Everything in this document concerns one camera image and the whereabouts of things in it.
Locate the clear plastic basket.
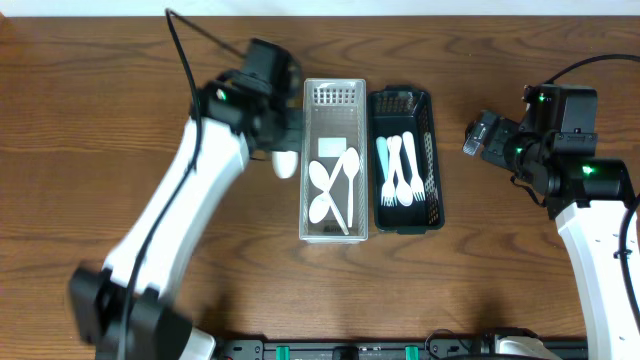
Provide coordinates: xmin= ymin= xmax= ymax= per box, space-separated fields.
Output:
xmin=299 ymin=78 xmax=369 ymax=243

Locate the white spoon bowl up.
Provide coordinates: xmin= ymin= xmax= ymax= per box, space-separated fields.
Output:
xmin=343 ymin=147 xmax=360 ymax=228

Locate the pale green fork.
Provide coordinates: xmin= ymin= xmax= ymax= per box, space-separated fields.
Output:
xmin=376 ymin=136 xmax=389 ymax=180

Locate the white label in basket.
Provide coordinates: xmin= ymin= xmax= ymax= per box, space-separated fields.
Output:
xmin=317 ymin=137 xmax=347 ymax=158

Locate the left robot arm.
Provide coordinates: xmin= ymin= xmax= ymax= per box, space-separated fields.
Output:
xmin=69 ymin=38 xmax=302 ymax=359

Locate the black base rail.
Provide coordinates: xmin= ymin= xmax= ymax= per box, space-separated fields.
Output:
xmin=213 ymin=328 xmax=589 ymax=360

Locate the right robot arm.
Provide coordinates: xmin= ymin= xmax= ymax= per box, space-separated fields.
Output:
xmin=463 ymin=83 xmax=639 ymax=359

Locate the white spoon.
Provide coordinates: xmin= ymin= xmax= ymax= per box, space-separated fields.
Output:
xmin=308 ymin=161 xmax=349 ymax=236
xmin=395 ymin=161 xmax=413 ymax=207
xmin=309 ymin=158 xmax=345 ymax=226

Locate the white fork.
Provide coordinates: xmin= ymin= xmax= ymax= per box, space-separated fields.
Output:
xmin=381 ymin=135 xmax=401 ymax=207
xmin=402 ymin=131 xmax=426 ymax=201

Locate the black plastic basket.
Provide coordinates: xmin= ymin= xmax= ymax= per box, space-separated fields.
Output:
xmin=367 ymin=85 xmax=445 ymax=235

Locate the white spoon bowl down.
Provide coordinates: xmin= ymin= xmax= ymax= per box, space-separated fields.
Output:
xmin=272 ymin=151 xmax=299 ymax=179

